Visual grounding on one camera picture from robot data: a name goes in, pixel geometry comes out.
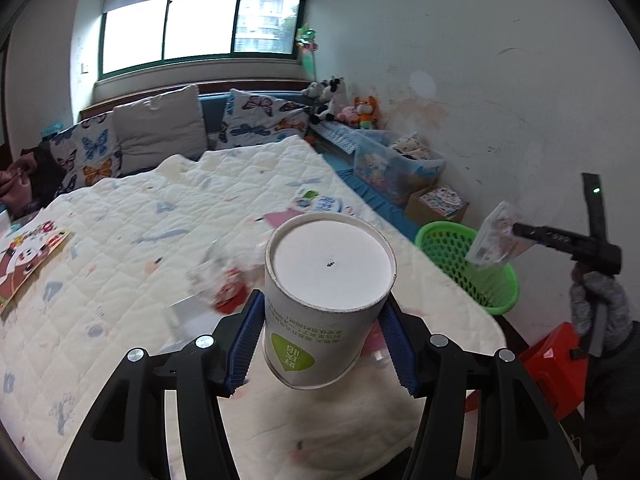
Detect clear printed plastic bag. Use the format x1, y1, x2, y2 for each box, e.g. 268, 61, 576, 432
465, 202, 534, 269

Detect red plastic stool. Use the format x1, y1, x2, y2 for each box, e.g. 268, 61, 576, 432
464, 322, 589, 422

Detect white quilted blanket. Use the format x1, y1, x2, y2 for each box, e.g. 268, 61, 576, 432
1, 138, 506, 479

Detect grey cushion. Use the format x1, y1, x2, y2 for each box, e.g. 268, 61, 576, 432
113, 84, 207, 174

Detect white paper cup green logo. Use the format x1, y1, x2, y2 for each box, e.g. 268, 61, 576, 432
264, 212, 397, 390

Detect white red paper wrapper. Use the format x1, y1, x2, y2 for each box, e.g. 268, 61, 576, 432
188, 240, 259, 315

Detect cardboard box with cards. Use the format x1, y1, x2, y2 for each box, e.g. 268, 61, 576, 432
404, 184, 469, 226

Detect left butterfly pillow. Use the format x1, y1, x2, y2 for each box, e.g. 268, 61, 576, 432
49, 112, 122, 195

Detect grey gloved hand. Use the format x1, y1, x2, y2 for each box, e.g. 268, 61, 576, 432
570, 264, 634, 354

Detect green framed window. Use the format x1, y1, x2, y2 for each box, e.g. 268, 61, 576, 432
99, 0, 305, 79

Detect orange fox plush toy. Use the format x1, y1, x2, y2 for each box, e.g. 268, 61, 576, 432
354, 96, 378, 129

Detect white blue milk carton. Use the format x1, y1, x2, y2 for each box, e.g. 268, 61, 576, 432
292, 188, 357, 216

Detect pink plush toy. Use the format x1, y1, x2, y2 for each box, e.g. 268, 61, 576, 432
335, 106, 360, 128

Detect cartoon picture book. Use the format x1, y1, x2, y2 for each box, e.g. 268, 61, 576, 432
1, 211, 72, 311

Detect green plastic basket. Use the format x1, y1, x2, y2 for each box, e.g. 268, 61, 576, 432
414, 221, 520, 315

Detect colourful pinwheel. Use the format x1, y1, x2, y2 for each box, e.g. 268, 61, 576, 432
295, 24, 318, 81

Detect pink paper carton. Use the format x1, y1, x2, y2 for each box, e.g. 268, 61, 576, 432
262, 208, 302, 229

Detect butterfly pillow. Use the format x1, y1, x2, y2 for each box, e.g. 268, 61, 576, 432
49, 112, 122, 195
212, 89, 309, 150

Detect cow plush toy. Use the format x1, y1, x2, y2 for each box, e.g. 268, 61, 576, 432
302, 77, 347, 125

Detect clear plastic storage bin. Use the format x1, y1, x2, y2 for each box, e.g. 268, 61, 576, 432
354, 129, 446, 207

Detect right butterfly pillow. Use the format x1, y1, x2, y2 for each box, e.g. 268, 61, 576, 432
212, 89, 309, 150

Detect maroon clothing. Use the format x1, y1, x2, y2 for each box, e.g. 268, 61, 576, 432
0, 153, 37, 217

